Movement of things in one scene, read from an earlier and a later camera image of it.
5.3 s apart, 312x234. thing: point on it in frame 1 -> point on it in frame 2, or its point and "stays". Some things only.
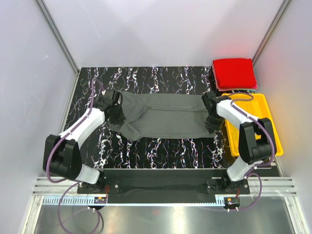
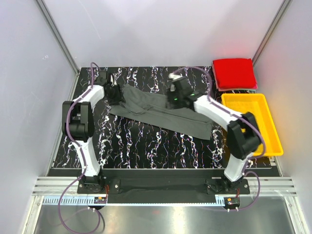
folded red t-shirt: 234,74 stays
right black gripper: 211,127 -> 169,104
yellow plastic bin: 255,105 stays
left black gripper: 121,119 -> 119,97
